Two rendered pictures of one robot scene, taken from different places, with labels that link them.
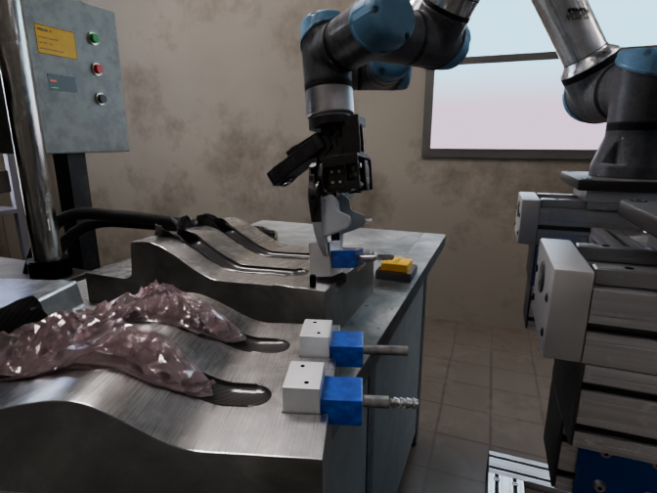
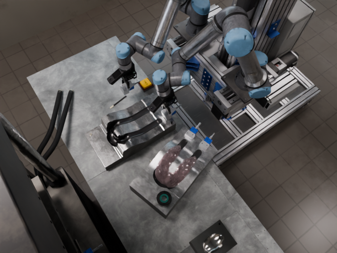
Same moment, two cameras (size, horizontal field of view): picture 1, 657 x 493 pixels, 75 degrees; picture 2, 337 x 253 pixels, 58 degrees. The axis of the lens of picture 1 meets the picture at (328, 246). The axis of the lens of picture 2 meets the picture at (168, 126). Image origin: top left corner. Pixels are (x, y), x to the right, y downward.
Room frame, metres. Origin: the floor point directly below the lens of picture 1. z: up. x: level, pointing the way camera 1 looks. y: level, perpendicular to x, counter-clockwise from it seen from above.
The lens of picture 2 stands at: (0.21, 0.77, 2.56)
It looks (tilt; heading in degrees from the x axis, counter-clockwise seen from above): 64 degrees down; 299
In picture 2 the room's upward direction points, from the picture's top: 5 degrees clockwise
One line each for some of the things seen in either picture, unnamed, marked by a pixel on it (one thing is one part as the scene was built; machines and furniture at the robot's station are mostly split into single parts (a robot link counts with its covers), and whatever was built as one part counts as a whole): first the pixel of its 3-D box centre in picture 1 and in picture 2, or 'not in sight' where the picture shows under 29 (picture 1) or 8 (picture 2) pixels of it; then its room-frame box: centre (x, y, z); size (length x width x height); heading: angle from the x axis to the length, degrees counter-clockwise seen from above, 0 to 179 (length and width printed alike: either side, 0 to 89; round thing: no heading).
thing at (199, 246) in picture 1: (236, 242); (133, 125); (0.79, 0.18, 0.92); 0.35 x 0.16 x 0.09; 68
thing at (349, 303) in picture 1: (233, 264); (130, 128); (0.81, 0.19, 0.87); 0.50 x 0.26 x 0.14; 68
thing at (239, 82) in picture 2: not in sight; (248, 76); (0.37, -0.41, 1.09); 0.15 x 0.15 x 0.10
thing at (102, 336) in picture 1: (120, 328); (175, 164); (0.45, 0.24, 0.90); 0.26 x 0.18 x 0.08; 85
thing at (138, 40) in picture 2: (383, 69); (137, 44); (0.95, -0.12, 1.25); 0.11 x 0.11 x 0.08; 89
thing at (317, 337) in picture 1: (354, 348); (194, 130); (0.48, -0.03, 0.86); 0.13 x 0.05 x 0.05; 85
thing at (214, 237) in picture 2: not in sight; (212, 243); (0.05, 0.47, 0.84); 0.20 x 0.15 x 0.07; 68
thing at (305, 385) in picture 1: (352, 400); (208, 140); (0.38, -0.02, 0.86); 0.13 x 0.05 x 0.05; 85
